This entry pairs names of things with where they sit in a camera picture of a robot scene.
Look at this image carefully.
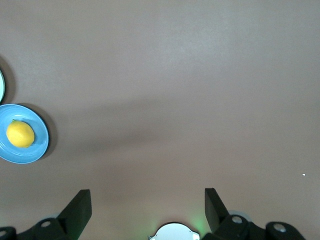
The yellow lemon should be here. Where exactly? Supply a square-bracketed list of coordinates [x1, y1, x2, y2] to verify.
[6, 119, 36, 149]

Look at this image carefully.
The brown table mat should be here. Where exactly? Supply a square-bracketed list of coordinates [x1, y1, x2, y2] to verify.
[0, 0, 320, 240]

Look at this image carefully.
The pale green plate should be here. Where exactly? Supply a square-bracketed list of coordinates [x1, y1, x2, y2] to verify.
[0, 67, 7, 104]

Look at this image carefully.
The blue plate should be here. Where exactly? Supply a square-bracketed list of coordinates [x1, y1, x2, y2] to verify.
[0, 103, 50, 165]

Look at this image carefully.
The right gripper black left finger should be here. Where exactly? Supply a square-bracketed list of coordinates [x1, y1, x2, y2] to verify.
[0, 189, 93, 240]

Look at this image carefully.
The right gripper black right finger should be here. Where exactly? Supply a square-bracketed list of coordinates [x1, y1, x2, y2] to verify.
[201, 187, 307, 240]

